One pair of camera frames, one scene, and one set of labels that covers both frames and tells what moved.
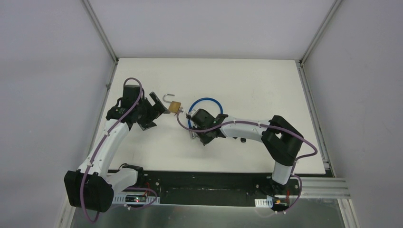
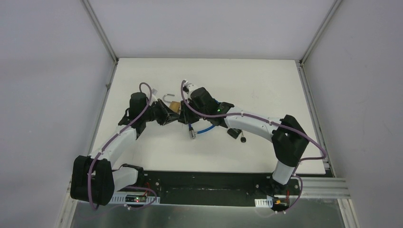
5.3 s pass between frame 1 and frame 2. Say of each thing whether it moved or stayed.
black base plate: stayed
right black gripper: moved
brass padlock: stayed
